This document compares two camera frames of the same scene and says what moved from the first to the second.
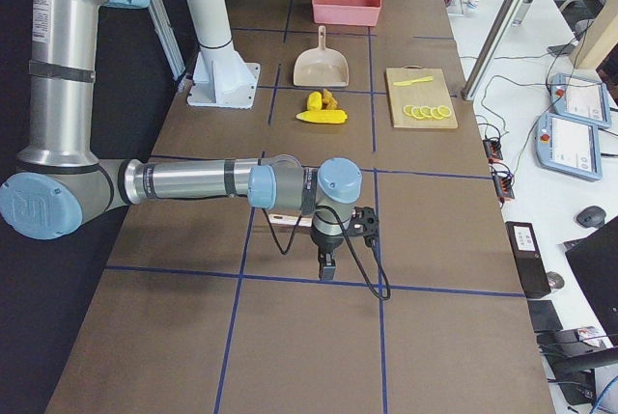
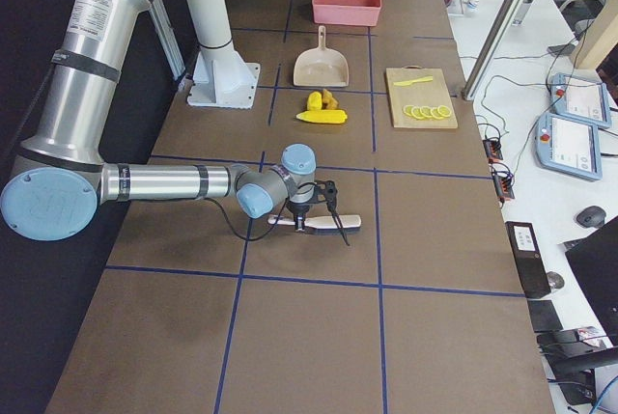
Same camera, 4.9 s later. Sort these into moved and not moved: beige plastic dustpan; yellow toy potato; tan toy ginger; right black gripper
Moved: right black gripper
Not moved: yellow toy potato; tan toy ginger; beige plastic dustpan
